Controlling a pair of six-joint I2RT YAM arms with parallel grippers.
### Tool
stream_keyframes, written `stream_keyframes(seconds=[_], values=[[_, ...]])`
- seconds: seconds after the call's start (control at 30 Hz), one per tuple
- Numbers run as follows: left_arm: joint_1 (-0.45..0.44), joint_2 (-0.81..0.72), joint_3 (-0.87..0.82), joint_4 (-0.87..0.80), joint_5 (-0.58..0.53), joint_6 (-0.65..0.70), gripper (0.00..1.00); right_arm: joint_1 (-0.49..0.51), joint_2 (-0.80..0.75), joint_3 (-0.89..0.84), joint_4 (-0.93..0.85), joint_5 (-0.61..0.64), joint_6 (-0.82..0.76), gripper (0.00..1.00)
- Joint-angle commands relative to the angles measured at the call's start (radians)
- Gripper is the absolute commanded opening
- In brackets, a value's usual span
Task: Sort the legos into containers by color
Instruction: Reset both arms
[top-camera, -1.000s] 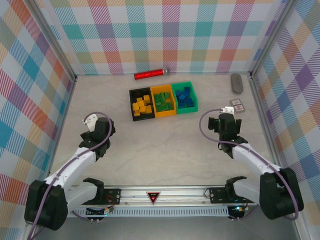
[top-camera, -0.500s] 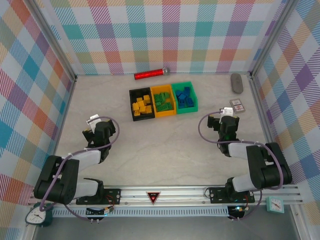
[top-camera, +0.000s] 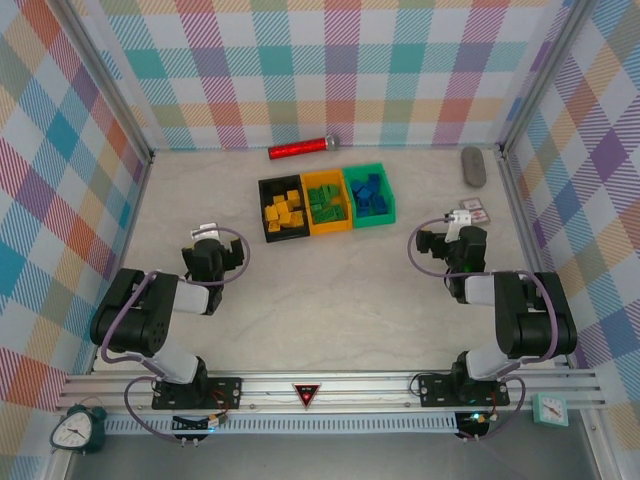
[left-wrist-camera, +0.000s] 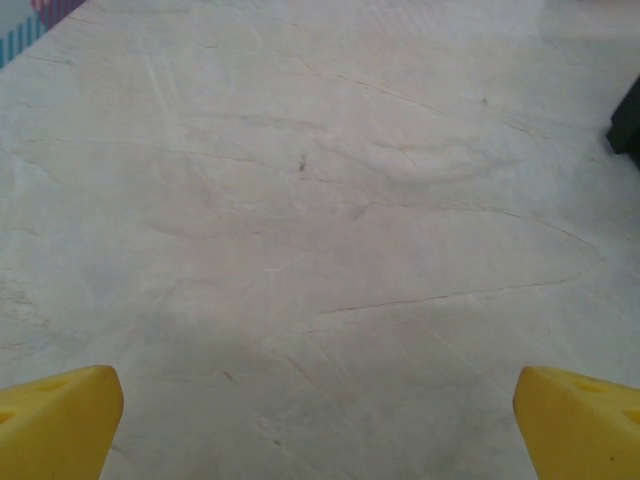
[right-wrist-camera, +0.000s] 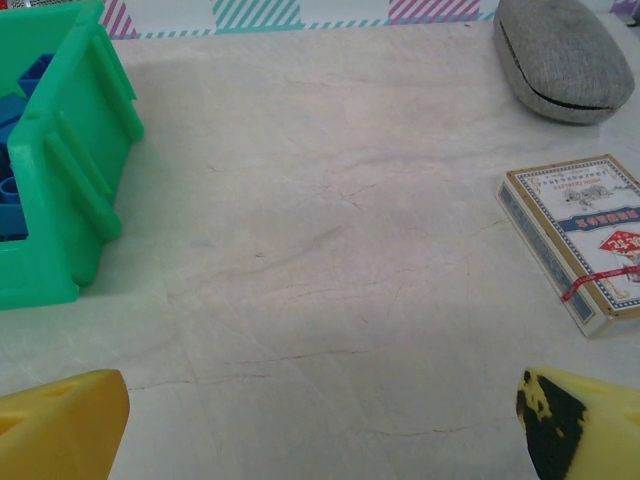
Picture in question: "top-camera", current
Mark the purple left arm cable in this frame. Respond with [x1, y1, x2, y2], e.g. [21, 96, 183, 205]
[99, 227, 251, 445]

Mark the grey oval case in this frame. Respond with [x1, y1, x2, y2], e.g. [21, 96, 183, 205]
[459, 145, 489, 189]

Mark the playing card box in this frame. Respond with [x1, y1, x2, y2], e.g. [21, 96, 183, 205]
[458, 198, 492, 224]

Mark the small black controller board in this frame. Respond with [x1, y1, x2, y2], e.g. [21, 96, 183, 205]
[455, 410, 499, 431]
[172, 412, 231, 434]

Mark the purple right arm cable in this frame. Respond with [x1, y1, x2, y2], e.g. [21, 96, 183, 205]
[407, 215, 559, 444]

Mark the white slotted cable duct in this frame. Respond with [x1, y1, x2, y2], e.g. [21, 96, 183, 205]
[102, 412, 459, 435]

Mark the aluminium frame post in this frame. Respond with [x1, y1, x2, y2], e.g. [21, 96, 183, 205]
[47, 0, 156, 166]
[497, 0, 609, 159]

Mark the dark teal alarm clock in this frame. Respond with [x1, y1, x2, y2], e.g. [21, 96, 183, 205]
[48, 402, 107, 455]

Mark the red triangle emblem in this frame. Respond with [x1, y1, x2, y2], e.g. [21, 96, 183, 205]
[292, 382, 323, 411]

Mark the mint square clock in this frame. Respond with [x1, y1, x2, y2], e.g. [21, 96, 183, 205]
[530, 393, 570, 428]

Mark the aluminium floor rail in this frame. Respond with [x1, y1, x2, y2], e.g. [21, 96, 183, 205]
[497, 149, 571, 369]
[89, 157, 154, 374]

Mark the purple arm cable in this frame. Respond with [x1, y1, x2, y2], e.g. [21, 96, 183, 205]
[99, 227, 251, 445]
[407, 215, 559, 444]

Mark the red glitter tube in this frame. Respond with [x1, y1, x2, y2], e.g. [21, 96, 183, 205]
[268, 134, 340, 161]

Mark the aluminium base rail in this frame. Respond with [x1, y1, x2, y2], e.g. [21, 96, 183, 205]
[59, 372, 604, 414]

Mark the green plastic bin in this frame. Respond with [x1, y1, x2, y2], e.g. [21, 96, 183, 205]
[342, 162, 397, 230]

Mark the black plastic bin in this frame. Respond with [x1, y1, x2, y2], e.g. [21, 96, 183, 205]
[257, 174, 311, 245]

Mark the yellow plastic bin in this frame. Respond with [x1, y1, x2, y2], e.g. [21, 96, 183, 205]
[299, 168, 354, 237]

